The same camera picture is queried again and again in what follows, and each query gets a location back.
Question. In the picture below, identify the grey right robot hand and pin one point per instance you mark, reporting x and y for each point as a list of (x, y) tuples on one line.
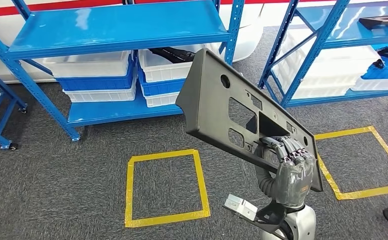
[(294, 182)]

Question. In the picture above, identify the black plastic bracket panel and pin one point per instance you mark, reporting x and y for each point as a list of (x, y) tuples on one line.
[(382, 21), (207, 99)]

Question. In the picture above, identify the small black plastic part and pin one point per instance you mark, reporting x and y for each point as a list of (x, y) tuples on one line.
[(378, 63)]

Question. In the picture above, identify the yellow floor tape square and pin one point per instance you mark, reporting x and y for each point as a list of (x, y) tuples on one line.
[(346, 132), (164, 156)]

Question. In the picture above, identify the white car body red stripe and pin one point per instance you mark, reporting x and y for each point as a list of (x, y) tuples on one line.
[(251, 36)]

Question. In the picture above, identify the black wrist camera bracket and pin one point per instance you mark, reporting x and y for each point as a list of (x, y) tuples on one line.
[(273, 215)]

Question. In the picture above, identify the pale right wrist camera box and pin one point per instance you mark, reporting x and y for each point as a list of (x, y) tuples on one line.
[(241, 207)]

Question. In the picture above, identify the black chrome stanchion post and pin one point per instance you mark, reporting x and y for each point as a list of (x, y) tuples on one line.
[(129, 1)]

